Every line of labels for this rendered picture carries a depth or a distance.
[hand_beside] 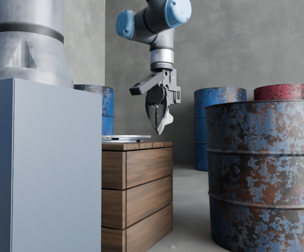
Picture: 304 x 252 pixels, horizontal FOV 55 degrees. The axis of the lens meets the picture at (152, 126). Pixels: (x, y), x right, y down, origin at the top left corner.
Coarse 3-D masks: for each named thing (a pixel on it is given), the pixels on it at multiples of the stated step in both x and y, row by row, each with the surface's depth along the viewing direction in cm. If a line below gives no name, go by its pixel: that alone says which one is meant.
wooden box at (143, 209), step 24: (120, 144) 82; (144, 144) 94; (168, 144) 112; (120, 168) 82; (144, 168) 93; (168, 168) 111; (120, 192) 82; (144, 192) 93; (168, 192) 111; (120, 216) 81; (144, 216) 93; (168, 216) 111; (120, 240) 81; (144, 240) 93
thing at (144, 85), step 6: (156, 72) 89; (144, 78) 88; (150, 78) 85; (156, 78) 86; (162, 78) 88; (138, 84) 83; (144, 84) 83; (150, 84) 85; (132, 90) 83; (138, 90) 82; (144, 90) 83
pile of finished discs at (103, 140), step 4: (104, 140) 93; (108, 140) 94; (112, 140) 94; (116, 140) 95; (120, 140) 95; (124, 140) 96; (128, 140) 97; (132, 140) 99; (136, 140) 116; (140, 140) 103
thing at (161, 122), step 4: (160, 104) 87; (160, 108) 87; (160, 112) 87; (168, 112) 89; (160, 116) 87; (168, 116) 89; (156, 120) 88; (160, 120) 87; (164, 120) 87; (168, 120) 89; (172, 120) 91; (160, 124) 87; (164, 124) 88; (156, 128) 88; (160, 128) 88; (160, 132) 88
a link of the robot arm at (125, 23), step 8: (144, 8) 77; (120, 16) 81; (128, 16) 78; (136, 16) 78; (120, 24) 81; (128, 24) 78; (136, 24) 79; (144, 24) 77; (120, 32) 81; (128, 32) 80; (136, 32) 80; (144, 32) 79; (136, 40) 85; (144, 40) 85; (152, 40) 86
